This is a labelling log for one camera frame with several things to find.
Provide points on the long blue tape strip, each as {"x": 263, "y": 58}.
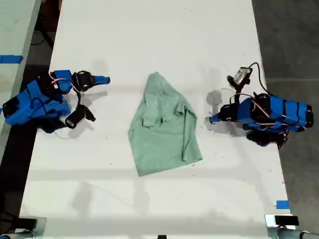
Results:
{"x": 11, "y": 59}

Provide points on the small black clip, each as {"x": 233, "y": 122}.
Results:
{"x": 162, "y": 237}

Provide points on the metal pipe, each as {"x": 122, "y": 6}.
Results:
{"x": 299, "y": 234}

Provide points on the metal table bracket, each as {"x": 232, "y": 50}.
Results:
{"x": 270, "y": 227}
{"x": 41, "y": 227}

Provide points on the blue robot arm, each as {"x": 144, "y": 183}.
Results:
{"x": 37, "y": 107}
{"x": 286, "y": 112}

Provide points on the black camera stalk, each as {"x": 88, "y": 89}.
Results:
{"x": 238, "y": 93}
{"x": 78, "y": 100}

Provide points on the pale green t-shirt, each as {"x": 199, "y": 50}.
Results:
{"x": 164, "y": 124}

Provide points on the pale side table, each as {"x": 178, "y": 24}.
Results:
{"x": 15, "y": 49}

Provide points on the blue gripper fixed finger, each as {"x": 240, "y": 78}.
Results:
{"x": 102, "y": 78}
{"x": 217, "y": 115}

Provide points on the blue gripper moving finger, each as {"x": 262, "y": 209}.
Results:
{"x": 214, "y": 120}
{"x": 101, "y": 82}

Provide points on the small black box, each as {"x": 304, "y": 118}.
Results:
{"x": 286, "y": 220}
{"x": 27, "y": 223}

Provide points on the square blue tape piece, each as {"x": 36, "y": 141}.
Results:
{"x": 282, "y": 204}

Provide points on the black camera box with label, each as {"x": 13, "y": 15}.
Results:
{"x": 240, "y": 76}
{"x": 74, "y": 118}

